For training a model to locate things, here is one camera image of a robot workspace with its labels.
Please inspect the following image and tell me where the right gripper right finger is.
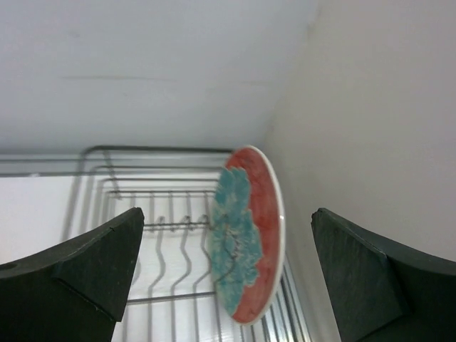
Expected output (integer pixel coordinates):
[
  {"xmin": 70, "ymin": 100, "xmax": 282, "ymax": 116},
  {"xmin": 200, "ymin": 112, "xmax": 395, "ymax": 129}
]
[{"xmin": 311, "ymin": 208, "xmax": 455, "ymax": 341}]

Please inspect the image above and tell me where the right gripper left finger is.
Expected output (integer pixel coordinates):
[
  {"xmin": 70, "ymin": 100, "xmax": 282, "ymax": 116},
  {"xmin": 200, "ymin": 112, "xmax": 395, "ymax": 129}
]
[{"xmin": 1, "ymin": 207, "xmax": 145, "ymax": 341}]

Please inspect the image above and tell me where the red teal floral plate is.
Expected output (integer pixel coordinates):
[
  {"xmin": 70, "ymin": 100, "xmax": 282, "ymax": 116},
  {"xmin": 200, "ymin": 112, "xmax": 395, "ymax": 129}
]
[{"xmin": 207, "ymin": 145, "xmax": 286, "ymax": 326}]

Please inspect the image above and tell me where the grey wire dish rack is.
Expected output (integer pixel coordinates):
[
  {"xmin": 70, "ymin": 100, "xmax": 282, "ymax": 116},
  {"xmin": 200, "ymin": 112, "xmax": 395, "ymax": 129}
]
[{"xmin": 62, "ymin": 145, "xmax": 311, "ymax": 341}]

